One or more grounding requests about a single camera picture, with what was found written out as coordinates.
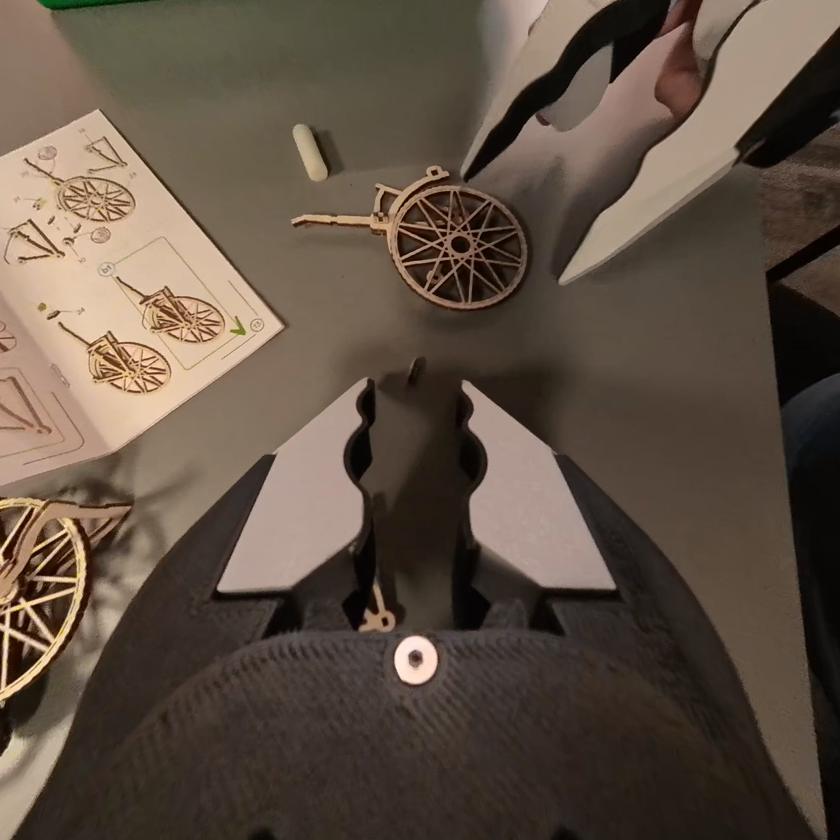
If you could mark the pale wax stick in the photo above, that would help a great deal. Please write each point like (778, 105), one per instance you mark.
(310, 151)

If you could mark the person's right hand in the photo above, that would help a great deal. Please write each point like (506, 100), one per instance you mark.
(679, 72)

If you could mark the green plastic bin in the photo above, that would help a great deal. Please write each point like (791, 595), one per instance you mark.
(65, 4)

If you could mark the white instruction booklet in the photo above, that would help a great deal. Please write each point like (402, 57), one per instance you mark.
(197, 262)

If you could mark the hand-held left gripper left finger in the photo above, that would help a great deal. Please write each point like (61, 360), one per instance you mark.
(295, 518)

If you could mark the large wooden spoked wheel assembly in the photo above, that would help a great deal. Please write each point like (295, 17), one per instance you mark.
(98, 510)

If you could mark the wooden spoked wheel with fork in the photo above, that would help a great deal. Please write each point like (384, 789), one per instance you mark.
(379, 216)

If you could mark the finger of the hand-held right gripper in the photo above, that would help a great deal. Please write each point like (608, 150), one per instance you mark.
(525, 79)
(663, 210)

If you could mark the small wooden peg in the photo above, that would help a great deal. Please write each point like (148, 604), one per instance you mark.
(415, 374)

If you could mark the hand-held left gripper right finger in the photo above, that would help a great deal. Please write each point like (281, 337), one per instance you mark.
(535, 518)

